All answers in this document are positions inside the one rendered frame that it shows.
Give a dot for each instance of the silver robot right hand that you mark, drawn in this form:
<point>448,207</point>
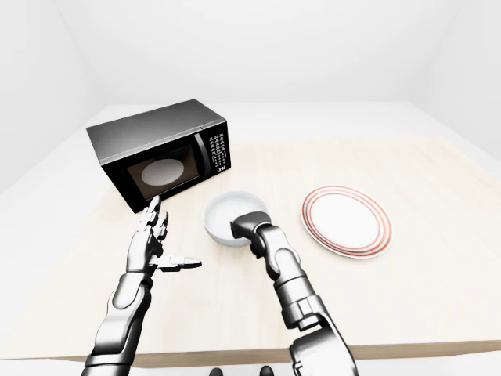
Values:
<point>250,227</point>

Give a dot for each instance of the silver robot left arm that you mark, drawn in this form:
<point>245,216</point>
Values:
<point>117,313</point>

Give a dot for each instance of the silver robot left hand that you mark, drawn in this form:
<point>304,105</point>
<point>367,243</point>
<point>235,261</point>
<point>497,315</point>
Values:
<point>146,243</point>

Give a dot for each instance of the black microwave oven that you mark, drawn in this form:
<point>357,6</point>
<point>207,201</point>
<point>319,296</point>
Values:
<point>156,129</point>

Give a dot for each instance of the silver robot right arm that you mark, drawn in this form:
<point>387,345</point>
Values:
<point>305,297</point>

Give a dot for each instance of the white bowl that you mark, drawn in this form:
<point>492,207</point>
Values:
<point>225,211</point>

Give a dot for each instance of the white plate with red rings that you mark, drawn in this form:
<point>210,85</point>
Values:
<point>344,219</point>

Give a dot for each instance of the small dark rounded shape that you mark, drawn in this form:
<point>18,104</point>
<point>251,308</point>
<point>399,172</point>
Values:
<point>216,371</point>
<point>266,371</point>

